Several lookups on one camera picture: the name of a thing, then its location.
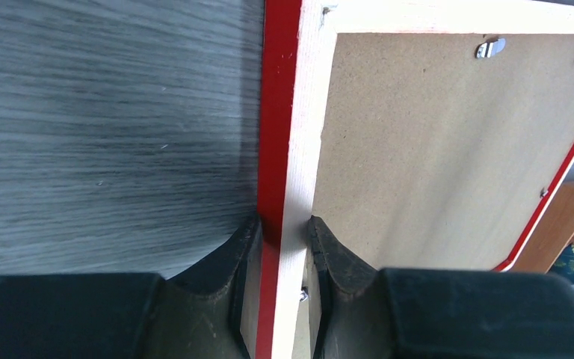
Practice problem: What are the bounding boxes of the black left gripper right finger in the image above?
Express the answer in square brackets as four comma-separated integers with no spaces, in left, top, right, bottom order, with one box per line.
[307,216,574,358]

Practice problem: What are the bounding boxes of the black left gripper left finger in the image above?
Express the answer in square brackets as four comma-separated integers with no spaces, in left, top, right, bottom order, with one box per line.
[0,215,262,358]

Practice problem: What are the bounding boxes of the red picture frame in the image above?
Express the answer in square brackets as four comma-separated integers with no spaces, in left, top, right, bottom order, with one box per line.
[250,1,574,358]

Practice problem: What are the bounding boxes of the blue yellow rolled tie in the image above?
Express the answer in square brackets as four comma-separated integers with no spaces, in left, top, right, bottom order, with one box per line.
[549,243,574,285]

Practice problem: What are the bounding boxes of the orange compartment tray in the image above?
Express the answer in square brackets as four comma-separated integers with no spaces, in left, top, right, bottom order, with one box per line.
[510,181,574,273]

